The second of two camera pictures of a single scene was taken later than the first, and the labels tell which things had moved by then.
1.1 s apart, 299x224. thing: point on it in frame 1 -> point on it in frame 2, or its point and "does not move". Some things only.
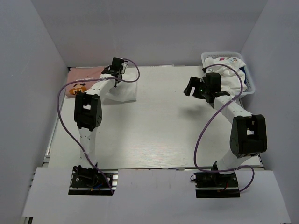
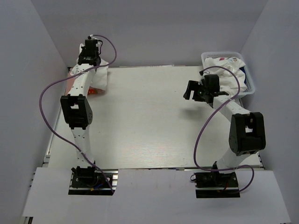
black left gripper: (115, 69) -> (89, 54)
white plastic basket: (251, 88) does not move
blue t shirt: (243, 68) does not move
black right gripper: (192, 83) does not move
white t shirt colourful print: (231, 84) does not move
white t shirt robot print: (126, 90) -> (99, 80)
